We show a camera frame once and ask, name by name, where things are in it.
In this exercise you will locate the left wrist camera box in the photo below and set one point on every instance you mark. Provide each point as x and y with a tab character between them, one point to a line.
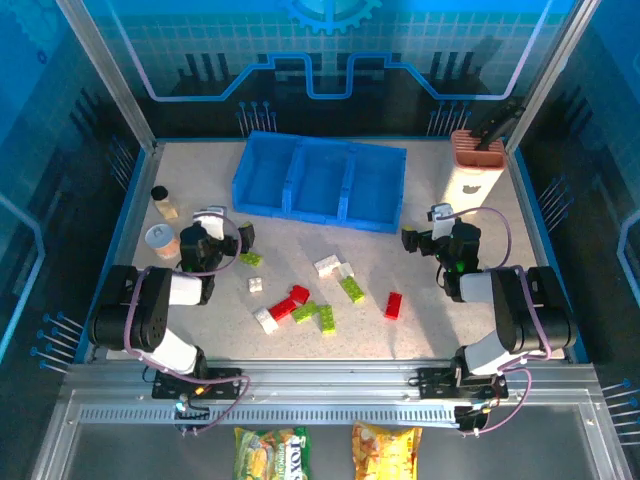
212	222

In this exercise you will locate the white and brown container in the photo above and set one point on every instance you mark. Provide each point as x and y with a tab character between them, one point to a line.
470	180

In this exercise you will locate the aluminium frame post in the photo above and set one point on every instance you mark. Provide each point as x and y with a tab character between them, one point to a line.
107	75
547	75

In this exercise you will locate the jar with grey lid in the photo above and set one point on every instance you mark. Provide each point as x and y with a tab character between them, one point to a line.
162	240

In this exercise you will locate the small white lego brick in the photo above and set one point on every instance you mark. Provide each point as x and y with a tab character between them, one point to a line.
256	285

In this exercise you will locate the black utensil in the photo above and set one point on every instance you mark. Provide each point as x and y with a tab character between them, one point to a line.
495	127

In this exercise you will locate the red lego brick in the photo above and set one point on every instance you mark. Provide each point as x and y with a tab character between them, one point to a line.
393	305
281	309
300	294

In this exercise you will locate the thin green lego plate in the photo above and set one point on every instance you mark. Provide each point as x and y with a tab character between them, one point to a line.
250	259

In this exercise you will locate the yellow snack bag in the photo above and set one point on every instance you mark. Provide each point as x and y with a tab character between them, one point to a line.
385	450

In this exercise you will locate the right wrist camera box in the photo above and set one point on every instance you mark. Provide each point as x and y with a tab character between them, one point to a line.
442	220

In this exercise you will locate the aluminium frame rail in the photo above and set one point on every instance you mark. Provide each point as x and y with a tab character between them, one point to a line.
325	380

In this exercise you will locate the long white lego brick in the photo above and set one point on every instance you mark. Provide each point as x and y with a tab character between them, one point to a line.
326	265

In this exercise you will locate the small bottle with black cap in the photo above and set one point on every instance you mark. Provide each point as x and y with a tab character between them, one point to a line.
167	206

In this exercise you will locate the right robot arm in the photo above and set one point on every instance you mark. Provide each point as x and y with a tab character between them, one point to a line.
520	310

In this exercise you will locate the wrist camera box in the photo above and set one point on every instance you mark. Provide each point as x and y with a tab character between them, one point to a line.
442	220
212	222

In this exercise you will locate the green snack bag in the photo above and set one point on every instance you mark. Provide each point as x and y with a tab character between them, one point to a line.
272	452

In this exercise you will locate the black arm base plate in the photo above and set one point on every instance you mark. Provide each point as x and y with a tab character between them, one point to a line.
220	380
435	382

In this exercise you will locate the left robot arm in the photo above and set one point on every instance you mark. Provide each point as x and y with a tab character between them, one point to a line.
150	310

